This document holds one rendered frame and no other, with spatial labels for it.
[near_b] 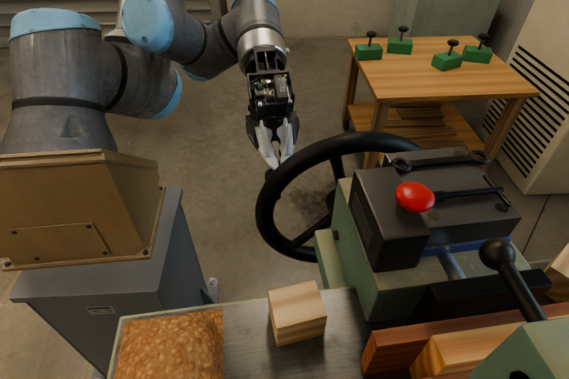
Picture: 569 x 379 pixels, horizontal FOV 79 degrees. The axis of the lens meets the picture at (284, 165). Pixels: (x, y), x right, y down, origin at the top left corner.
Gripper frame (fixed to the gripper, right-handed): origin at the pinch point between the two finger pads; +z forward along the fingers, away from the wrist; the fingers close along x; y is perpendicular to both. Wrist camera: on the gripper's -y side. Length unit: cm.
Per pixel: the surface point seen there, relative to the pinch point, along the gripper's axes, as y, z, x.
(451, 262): 19.1, 21.1, 11.5
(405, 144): 10.4, 4.1, 16.0
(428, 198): 24.2, 16.9, 8.8
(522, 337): 32.1, 26.6, 6.2
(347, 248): 13.0, 17.2, 4.5
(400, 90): -55, -57, 58
